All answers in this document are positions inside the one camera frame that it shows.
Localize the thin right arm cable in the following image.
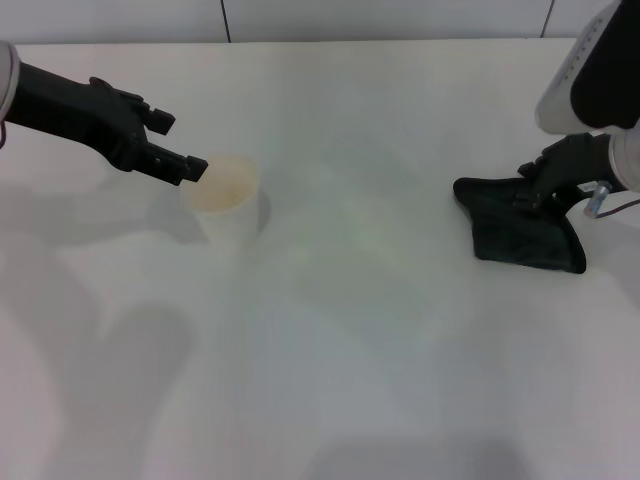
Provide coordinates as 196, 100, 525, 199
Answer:
582, 182, 640, 220

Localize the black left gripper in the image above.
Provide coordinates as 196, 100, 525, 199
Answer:
4, 62, 209, 187

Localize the white paper cup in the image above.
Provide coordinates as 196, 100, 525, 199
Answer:
180, 155, 261, 251

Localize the dark blue rag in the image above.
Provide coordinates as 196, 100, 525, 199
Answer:
452, 176, 587, 275

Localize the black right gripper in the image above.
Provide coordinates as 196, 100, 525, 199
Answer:
513, 133, 624, 211

